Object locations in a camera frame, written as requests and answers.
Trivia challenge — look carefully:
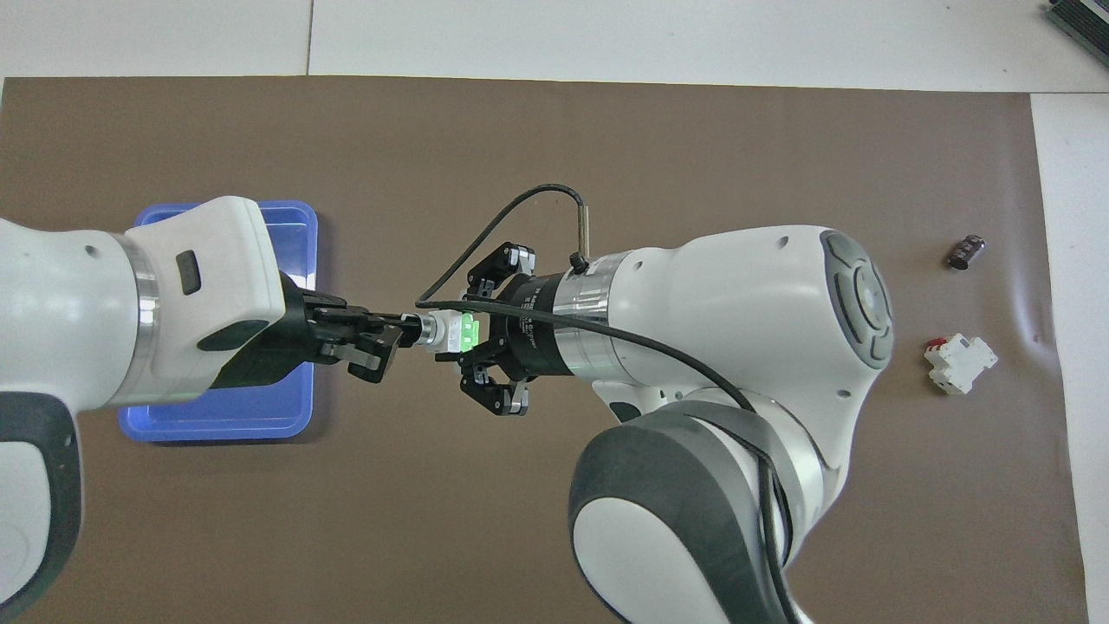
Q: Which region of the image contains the dark grey ribbed device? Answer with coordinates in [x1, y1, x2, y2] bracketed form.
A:
[1043, 0, 1109, 46]

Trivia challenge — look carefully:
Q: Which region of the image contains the blue plastic tray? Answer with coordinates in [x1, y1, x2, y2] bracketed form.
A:
[116, 200, 320, 445]

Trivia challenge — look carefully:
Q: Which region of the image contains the white circuit breaker red lever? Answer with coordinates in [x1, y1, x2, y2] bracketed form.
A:
[924, 334, 1000, 397]

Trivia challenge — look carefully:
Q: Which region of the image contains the small dark brown capacitor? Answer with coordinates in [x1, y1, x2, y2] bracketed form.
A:
[946, 233, 988, 271]

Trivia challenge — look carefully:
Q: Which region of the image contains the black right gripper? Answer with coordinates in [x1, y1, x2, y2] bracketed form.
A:
[458, 243, 573, 417]

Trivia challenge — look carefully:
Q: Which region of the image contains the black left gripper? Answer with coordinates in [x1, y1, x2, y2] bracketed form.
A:
[211, 270, 426, 391]

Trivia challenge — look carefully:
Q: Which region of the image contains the white switch with green block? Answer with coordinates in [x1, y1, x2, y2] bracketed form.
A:
[415, 309, 485, 355]

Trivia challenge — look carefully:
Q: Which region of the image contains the brown table mat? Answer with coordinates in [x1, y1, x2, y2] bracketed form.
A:
[0, 75, 1093, 624]

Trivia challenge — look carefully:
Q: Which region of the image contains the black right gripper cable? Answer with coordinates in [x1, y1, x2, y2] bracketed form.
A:
[413, 183, 807, 624]

